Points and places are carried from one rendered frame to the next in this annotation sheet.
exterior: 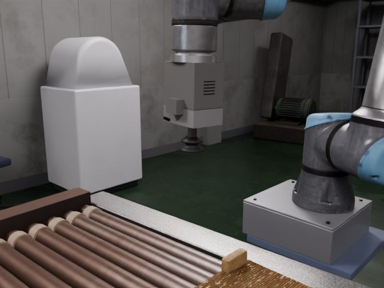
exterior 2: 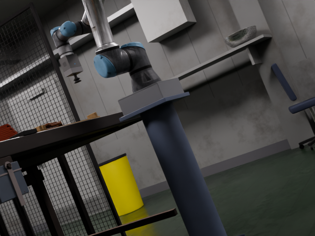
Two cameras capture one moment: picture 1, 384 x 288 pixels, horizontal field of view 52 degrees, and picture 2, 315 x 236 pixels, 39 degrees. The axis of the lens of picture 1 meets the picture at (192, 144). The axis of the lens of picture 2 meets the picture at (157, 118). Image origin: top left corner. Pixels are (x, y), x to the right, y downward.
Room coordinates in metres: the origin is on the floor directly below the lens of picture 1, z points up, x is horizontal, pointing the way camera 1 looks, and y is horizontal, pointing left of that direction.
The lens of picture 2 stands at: (0.38, -2.44, 0.72)
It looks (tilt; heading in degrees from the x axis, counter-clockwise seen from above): 2 degrees up; 76
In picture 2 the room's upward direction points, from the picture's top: 22 degrees counter-clockwise
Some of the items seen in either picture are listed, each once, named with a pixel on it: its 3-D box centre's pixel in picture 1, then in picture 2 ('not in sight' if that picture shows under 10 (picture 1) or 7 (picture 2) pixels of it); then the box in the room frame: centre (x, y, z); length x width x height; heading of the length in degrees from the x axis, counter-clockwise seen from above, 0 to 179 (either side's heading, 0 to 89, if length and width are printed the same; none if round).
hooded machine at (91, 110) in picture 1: (93, 114); not in sight; (3.78, 0.97, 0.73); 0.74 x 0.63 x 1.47; 137
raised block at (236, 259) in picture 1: (234, 260); (92, 116); (0.66, -0.08, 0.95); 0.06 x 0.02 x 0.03; 136
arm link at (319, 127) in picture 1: (331, 138); (133, 56); (0.92, -0.34, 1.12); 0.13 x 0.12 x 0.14; 20
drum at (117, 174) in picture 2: not in sight; (120, 184); (1.03, 3.11, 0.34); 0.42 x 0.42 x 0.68
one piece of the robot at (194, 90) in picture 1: (186, 89); (69, 64); (0.66, 0.01, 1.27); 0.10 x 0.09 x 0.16; 128
